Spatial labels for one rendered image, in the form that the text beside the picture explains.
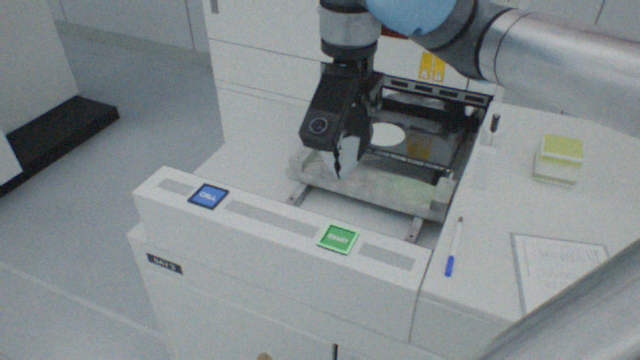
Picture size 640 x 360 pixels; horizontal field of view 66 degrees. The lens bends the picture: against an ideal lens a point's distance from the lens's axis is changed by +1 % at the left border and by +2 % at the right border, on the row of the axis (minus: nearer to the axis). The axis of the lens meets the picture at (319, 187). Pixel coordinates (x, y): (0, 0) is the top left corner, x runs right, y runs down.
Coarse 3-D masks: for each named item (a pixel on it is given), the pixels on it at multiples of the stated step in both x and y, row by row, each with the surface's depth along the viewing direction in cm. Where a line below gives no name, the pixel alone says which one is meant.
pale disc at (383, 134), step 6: (378, 126) 119; (384, 126) 119; (390, 126) 119; (396, 126) 119; (378, 132) 117; (384, 132) 117; (390, 132) 117; (396, 132) 117; (402, 132) 117; (372, 138) 115; (378, 138) 115; (384, 138) 115; (390, 138) 115; (396, 138) 115; (402, 138) 115; (378, 144) 113; (384, 144) 113; (390, 144) 113
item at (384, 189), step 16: (288, 176) 111; (304, 176) 109; (320, 176) 107; (352, 176) 107; (368, 176) 107; (384, 176) 107; (336, 192) 107; (352, 192) 105; (368, 192) 103; (384, 192) 103; (400, 192) 103; (416, 192) 103; (432, 192) 103; (400, 208) 102; (416, 208) 100; (448, 208) 102
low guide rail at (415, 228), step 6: (450, 162) 120; (438, 174) 113; (444, 174) 116; (432, 180) 111; (438, 180) 111; (414, 222) 100; (420, 222) 100; (414, 228) 99; (420, 228) 100; (408, 234) 98; (414, 234) 98; (408, 240) 96; (414, 240) 96
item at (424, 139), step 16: (384, 112) 125; (400, 112) 125; (416, 112) 124; (432, 112) 125; (400, 128) 119; (416, 128) 119; (432, 128) 119; (448, 128) 119; (464, 128) 119; (400, 144) 113; (416, 144) 113; (432, 144) 113; (448, 144) 113; (432, 160) 108; (448, 160) 108
